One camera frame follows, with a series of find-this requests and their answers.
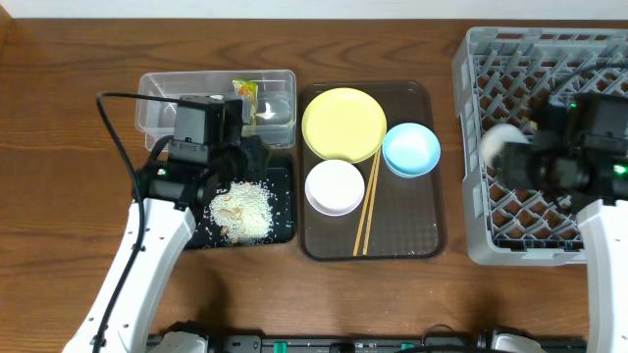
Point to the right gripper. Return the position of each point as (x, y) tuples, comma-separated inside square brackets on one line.
[(513, 164)]

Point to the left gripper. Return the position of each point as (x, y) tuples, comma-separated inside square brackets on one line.
[(250, 154)]

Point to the white cup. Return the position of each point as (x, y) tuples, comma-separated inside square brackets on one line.
[(494, 140)]

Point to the rice food waste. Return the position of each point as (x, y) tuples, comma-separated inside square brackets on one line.
[(242, 209)]

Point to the yellow green snack wrapper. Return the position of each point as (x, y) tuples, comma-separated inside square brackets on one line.
[(249, 90)]

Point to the yellow plate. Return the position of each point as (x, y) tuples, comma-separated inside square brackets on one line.
[(344, 124)]

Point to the light blue bowl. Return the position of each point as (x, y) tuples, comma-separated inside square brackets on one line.
[(411, 150)]

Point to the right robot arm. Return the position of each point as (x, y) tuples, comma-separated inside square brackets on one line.
[(579, 150)]

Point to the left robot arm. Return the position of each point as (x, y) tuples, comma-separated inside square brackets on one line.
[(181, 185)]

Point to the black waste tray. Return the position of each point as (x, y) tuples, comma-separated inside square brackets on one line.
[(279, 186)]

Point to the grey dishwasher rack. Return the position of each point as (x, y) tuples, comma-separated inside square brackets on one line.
[(499, 74)]

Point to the clear plastic bin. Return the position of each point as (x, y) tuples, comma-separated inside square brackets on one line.
[(275, 116)]

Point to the dark brown serving tray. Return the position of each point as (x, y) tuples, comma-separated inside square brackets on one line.
[(408, 219)]

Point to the left wooden chopstick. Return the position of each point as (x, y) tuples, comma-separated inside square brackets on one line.
[(365, 206)]

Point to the wooden chopstick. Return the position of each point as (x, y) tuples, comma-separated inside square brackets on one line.
[(372, 197), (365, 206)]

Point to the right wooden chopstick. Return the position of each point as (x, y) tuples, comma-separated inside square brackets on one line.
[(372, 197)]

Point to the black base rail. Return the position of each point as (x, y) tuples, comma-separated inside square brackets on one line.
[(191, 337)]

